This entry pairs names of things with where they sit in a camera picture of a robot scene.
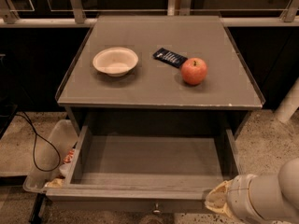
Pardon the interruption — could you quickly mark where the white paper bowl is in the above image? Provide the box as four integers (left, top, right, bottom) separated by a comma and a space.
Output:
93, 47, 138, 77

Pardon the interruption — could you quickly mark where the grey drawer cabinet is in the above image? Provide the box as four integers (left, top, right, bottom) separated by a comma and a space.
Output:
56, 16, 264, 122

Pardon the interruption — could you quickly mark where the grey top drawer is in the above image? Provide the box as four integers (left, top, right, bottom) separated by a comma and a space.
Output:
47, 126, 242, 214

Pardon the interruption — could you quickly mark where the metal railing frame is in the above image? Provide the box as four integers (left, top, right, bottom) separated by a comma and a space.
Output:
0, 0, 298, 23

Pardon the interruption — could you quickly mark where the clear plastic bin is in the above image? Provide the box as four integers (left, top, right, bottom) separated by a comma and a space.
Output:
23, 119, 78, 193

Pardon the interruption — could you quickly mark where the white pole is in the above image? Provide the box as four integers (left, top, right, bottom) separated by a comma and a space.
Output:
275, 78, 299, 123

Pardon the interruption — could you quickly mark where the dark blue snack packet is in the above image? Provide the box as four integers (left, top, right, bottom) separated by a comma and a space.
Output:
153, 48, 188, 68

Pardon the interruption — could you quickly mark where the black cable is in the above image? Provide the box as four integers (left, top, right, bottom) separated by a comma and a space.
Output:
15, 110, 62, 173

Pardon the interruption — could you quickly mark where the red apple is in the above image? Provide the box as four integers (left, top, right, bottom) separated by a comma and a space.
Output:
180, 58, 207, 85

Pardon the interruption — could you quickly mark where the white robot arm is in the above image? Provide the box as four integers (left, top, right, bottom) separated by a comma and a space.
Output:
205, 158, 299, 224

